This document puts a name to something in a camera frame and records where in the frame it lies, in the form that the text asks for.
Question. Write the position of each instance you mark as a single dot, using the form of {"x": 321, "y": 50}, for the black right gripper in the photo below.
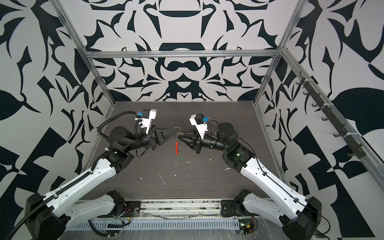
{"x": 198, "y": 143}

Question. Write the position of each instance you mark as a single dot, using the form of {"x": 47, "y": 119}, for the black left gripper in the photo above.
{"x": 152, "y": 139}

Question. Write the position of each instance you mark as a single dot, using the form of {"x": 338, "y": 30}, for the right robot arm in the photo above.
{"x": 298, "y": 216}

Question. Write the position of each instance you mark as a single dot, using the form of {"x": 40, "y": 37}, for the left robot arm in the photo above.
{"x": 57, "y": 211}

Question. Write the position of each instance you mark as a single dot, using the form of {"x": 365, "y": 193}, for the small circuit board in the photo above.
{"x": 246, "y": 226}

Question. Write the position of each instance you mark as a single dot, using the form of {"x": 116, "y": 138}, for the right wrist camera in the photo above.
{"x": 200, "y": 122}

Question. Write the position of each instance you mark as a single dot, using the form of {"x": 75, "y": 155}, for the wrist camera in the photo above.
{"x": 145, "y": 118}
{"x": 200, "y": 122}

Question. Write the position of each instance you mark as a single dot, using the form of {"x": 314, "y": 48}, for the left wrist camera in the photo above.
{"x": 145, "y": 118}

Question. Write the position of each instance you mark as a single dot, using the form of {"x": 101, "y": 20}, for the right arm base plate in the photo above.
{"x": 232, "y": 208}

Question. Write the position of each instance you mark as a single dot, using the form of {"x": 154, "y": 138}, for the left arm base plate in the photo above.
{"x": 130, "y": 209}

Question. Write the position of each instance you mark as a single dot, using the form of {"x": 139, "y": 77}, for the slotted cable duct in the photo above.
{"x": 162, "y": 224}

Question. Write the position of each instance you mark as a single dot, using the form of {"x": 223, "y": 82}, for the wall hook rack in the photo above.
{"x": 333, "y": 115}

